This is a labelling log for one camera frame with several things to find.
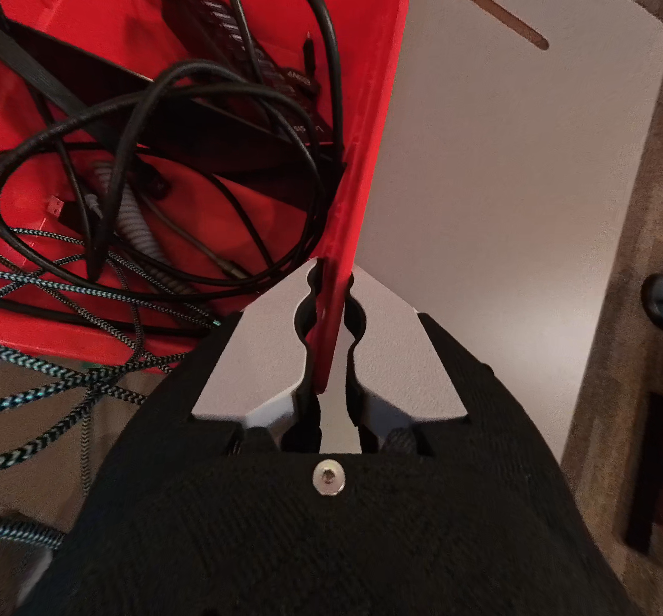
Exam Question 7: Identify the black usb cable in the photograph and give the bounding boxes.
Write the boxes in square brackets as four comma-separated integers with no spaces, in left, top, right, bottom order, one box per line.
[0,59,335,288]

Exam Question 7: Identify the black chair caster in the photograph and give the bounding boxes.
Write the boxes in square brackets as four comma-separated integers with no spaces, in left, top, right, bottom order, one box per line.
[641,273,663,329]

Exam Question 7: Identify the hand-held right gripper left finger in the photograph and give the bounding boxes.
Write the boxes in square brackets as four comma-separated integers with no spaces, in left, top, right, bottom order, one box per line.
[191,258,325,453]

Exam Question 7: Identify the flat black strap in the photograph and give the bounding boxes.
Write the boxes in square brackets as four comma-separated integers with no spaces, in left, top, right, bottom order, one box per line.
[0,5,122,146]

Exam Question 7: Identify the teal braided usb cable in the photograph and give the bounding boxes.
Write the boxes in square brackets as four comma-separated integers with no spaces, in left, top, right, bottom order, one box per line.
[0,227,224,550]

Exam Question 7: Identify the black round cable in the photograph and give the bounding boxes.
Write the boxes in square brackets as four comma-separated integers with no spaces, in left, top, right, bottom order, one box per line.
[249,0,347,174]

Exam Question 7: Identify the grey coiled cable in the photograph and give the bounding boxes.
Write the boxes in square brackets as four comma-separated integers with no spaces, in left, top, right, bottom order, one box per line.
[85,159,200,297]

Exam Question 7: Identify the long black usb hub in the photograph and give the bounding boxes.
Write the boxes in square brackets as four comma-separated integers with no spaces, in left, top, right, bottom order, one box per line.
[8,20,345,209]

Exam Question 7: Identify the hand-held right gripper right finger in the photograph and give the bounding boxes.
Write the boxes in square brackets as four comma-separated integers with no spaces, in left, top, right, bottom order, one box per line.
[342,270,470,453]

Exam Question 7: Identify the black bar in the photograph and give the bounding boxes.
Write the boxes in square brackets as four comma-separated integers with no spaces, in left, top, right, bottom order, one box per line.
[623,391,663,556]

